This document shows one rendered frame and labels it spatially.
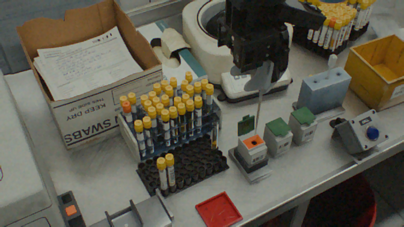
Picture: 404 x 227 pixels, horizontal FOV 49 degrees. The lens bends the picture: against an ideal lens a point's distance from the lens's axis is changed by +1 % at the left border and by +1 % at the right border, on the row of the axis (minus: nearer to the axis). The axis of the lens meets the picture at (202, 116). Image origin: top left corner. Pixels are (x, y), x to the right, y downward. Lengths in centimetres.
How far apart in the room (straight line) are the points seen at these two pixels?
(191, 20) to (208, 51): 12
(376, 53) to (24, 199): 89
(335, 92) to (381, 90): 10
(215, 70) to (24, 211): 59
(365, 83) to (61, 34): 74
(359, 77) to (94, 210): 66
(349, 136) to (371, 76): 17
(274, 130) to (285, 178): 10
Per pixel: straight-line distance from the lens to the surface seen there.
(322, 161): 97
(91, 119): 95
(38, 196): 59
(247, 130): 88
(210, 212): 86
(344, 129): 96
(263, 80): 70
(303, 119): 94
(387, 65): 121
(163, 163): 80
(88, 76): 105
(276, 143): 91
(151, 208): 83
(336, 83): 99
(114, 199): 90
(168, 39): 108
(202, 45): 102
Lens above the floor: 163
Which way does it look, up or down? 48 degrees down
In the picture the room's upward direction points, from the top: straight up
